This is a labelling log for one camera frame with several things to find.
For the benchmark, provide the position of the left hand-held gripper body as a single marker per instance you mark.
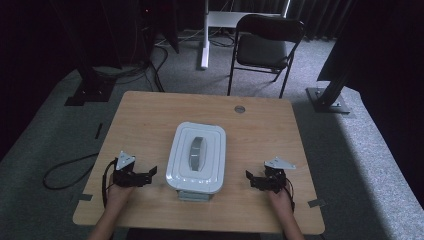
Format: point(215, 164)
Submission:
point(126, 180)

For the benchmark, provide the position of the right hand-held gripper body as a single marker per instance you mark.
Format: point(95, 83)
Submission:
point(276, 181)

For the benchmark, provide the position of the clear brown storage box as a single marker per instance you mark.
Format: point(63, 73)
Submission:
point(195, 196)

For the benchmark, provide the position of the person's left hand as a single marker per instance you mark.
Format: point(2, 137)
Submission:
point(118, 196)

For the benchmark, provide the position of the person's right hand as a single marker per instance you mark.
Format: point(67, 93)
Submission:
point(281, 203)

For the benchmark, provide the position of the grey tape strip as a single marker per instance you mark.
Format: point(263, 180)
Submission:
point(85, 197)
point(316, 203)

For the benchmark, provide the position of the small black floor strip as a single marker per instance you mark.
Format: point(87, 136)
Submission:
point(98, 130)

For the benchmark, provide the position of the round grey table grommet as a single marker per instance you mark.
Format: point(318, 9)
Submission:
point(239, 109)

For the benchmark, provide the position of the black metal stand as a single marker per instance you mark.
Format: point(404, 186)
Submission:
point(90, 91)
point(328, 101)

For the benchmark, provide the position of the black folding chair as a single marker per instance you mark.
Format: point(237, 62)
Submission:
point(261, 50)

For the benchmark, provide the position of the dark curtain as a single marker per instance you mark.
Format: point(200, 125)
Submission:
point(320, 16)

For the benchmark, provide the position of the white desk frame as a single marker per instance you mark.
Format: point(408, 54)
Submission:
point(205, 50)

